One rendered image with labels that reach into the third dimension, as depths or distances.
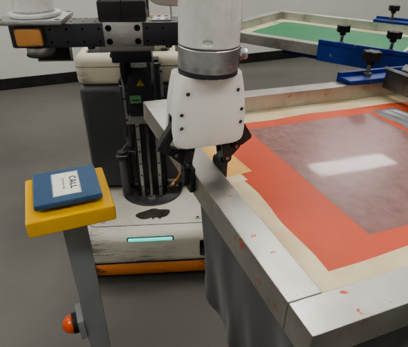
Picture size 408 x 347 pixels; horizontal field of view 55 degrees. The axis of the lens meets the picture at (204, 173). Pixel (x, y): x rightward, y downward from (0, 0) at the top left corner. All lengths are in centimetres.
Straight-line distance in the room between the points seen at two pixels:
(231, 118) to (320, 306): 26
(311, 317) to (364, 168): 38
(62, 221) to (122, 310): 114
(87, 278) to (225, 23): 51
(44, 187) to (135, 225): 104
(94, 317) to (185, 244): 88
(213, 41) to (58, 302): 151
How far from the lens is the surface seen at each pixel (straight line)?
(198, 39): 46
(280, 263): 42
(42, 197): 64
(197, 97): 49
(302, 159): 69
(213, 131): 52
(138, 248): 168
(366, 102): 101
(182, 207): 175
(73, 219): 62
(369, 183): 66
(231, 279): 80
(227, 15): 46
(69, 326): 86
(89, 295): 80
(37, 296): 188
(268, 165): 66
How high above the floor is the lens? 131
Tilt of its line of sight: 31 degrees down
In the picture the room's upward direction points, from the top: straight up
